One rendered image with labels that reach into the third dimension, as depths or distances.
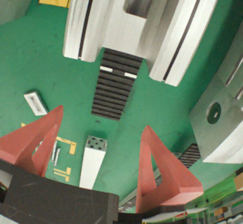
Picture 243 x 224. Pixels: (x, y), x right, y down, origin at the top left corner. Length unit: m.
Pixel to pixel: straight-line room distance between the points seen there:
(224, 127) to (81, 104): 0.22
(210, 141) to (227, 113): 0.04
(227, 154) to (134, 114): 0.16
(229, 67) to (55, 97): 0.27
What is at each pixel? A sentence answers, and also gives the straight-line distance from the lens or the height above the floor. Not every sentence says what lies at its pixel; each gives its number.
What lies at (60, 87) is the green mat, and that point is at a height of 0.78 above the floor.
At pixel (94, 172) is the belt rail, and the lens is 0.39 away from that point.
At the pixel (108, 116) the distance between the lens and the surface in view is 0.27.
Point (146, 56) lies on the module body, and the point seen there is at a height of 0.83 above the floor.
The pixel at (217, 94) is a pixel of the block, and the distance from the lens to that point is 0.23.
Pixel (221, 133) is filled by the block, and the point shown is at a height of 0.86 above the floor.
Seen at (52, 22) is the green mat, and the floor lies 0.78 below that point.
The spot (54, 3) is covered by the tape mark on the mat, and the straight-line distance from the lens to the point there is 0.22.
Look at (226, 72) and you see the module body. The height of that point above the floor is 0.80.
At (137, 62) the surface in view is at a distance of 0.20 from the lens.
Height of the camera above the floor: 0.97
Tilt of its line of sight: 52 degrees down
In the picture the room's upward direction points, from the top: 174 degrees counter-clockwise
